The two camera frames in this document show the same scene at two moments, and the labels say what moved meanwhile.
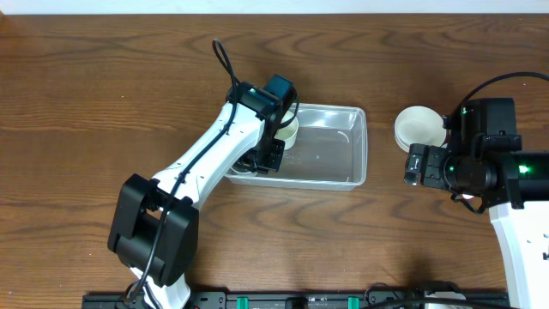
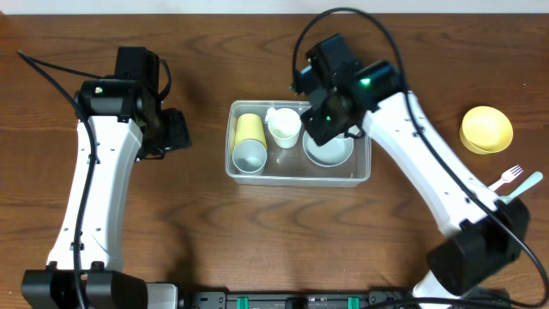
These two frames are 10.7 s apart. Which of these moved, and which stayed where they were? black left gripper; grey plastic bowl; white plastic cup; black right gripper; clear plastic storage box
Moved: black left gripper; grey plastic bowl; black right gripper
Stayed: white plastic cup; clear plastic storage box
